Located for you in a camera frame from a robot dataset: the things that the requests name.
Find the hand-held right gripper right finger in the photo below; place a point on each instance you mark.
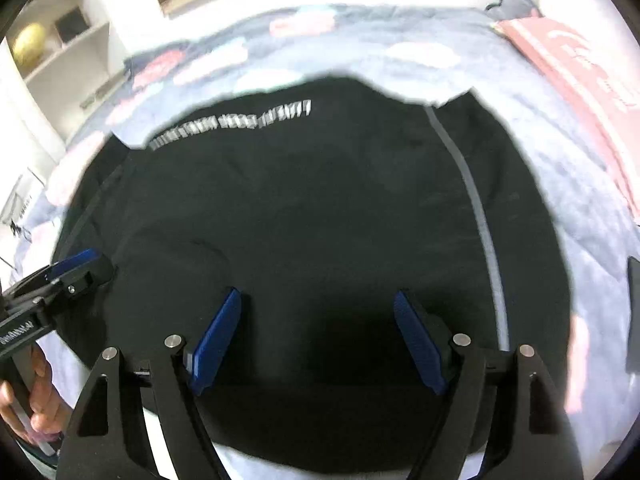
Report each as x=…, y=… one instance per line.
x=420, y=345

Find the yellow ball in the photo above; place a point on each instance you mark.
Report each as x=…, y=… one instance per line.
x=31, y=42

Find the person's left hand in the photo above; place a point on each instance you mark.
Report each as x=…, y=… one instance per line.
x=47, y=405

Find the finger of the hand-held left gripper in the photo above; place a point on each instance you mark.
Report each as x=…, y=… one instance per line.
x=82, y=272

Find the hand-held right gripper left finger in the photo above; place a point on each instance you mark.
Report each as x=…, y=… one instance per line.
x=217, y=345

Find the white shelf unit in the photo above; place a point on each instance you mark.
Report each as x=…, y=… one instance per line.
x=80, y=60

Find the grey cloud-print blanket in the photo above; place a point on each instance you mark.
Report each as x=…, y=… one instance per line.
x=550, y=135

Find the grey pillow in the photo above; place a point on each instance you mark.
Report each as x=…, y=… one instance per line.
x=512, y=5

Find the pink pillow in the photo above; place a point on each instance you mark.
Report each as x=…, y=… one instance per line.
x=580, y=70

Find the black hoodie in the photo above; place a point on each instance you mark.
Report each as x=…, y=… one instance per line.
x=325, y=210

